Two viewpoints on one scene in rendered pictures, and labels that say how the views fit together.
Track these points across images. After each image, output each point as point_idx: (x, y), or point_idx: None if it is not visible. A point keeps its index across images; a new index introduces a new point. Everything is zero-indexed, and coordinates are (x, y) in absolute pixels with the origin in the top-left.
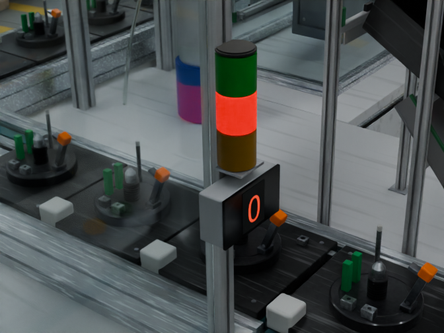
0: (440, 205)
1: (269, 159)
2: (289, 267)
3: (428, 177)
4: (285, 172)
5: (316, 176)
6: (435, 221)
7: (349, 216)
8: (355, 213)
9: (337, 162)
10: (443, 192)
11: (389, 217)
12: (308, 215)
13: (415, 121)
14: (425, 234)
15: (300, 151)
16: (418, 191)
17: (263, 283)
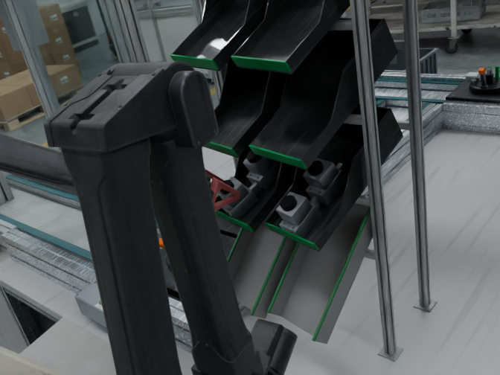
0: (400, 329)
1: (455, 232)
2: (235, 228)
3: (456, 323)
4: (434, 242)
5: (434, 257)
6: (370, 324)
7: (369, 277)
8: (373, 280)
9: (464, 267)
10: (426, 332)
11: (371, 298)
12: (366, 258)
13: None
14: (347, 318)
15: (478, 246)
16: None
17: (222, 221)
